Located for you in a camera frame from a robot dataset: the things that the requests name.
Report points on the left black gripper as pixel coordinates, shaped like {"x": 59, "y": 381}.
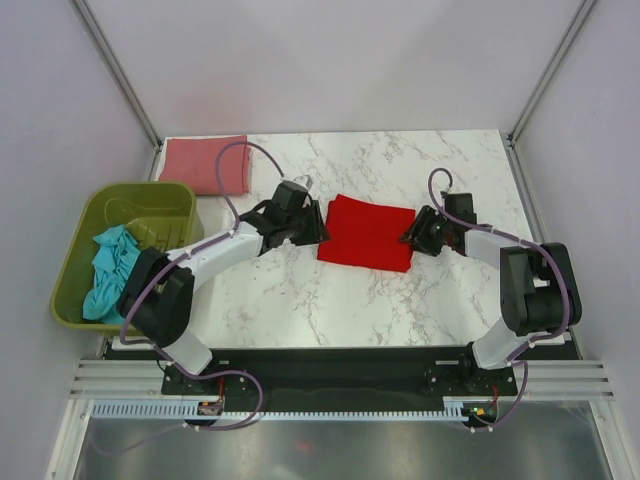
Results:
{"x": 317, "y": 232}

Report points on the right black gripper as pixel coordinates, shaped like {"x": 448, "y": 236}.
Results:
{"x": 426, "y": 216}

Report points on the red t shirt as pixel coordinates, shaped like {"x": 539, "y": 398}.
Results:
{"x": 367, "y": 235}

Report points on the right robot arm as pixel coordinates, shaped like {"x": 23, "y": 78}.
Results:
{"x": 539, "y": 297}

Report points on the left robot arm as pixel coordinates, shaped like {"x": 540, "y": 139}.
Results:
{"x": 158, "y": 295}

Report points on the folded pink t shirt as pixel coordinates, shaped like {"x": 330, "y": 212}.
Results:
{"x": 192, "y": 161}

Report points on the olive green laundry basket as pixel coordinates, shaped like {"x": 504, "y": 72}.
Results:
{"x": 162, "y": 215}

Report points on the teal t shirt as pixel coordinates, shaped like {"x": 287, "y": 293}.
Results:
{"x": 113, "y": 263}

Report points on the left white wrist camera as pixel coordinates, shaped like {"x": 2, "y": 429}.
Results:
{"x": 304, "y": 181}

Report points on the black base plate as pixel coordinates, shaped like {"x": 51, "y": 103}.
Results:
{"x": 336, "y": 379}

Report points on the white slotted cable duct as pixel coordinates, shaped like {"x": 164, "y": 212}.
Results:
{"x": 194, "y": 410}

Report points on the right aluminium frame post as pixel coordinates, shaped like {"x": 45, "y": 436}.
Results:
{"x": 560, "y": 53}

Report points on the aluminium frame post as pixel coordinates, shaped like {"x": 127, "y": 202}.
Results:
{"x": 102, "y": 45}
{"x": 560, "y": 53}

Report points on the left aluminium frame post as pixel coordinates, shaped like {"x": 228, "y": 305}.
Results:
{"x": 102, "y": 45}

